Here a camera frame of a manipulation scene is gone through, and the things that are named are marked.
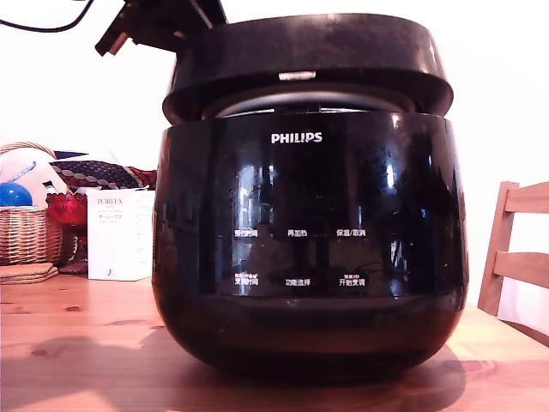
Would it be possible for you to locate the black rice cooker lid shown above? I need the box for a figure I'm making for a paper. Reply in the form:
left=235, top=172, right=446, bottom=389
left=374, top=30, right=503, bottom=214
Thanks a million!
left=161, top=15, right=455, bottom=125

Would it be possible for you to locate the wicker basket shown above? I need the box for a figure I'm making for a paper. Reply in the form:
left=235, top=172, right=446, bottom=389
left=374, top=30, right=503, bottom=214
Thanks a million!
left=0, top=141, right=65, bottom=266

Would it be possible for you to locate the silver inner pot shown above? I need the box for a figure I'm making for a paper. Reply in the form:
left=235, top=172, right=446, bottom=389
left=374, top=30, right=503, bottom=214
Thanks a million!
left=214, top=106, right=370, bottom=119

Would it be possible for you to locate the wooden chair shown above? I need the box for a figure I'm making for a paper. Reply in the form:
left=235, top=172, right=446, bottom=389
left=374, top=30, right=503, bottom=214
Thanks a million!
left=476, top=180, right=549, bottom=344

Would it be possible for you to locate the black cable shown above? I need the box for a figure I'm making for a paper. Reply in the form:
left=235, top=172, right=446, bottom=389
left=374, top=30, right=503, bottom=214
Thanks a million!
left=0, top=0, right=95, bottom=33

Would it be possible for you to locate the white Porlex box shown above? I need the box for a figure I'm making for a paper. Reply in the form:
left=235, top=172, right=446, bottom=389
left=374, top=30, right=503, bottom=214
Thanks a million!
left=85, top=188, right=155, bottom=282

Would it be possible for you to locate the red glass bowl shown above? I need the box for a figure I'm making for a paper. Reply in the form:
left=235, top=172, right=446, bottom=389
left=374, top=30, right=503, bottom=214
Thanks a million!
left=45, top=192, right=90, bottom=275

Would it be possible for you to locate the blue curled ribbon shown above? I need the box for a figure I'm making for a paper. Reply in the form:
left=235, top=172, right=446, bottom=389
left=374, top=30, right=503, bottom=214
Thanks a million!
left=8, top=161, right=38, bottom=181

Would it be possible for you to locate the blue ball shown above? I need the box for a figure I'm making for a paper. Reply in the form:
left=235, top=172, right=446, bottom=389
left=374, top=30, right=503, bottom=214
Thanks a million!
left=0, top=182, right=34, bottom=209

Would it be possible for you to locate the large paper gift bag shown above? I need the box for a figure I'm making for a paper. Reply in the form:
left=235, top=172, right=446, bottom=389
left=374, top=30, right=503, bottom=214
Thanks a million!
left=49, top=149, right=158, bottom=192

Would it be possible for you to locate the black rice cooker body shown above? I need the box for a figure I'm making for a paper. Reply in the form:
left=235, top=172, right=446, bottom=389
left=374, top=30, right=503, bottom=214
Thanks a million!
left=152, top=110, right=469, bottom=381

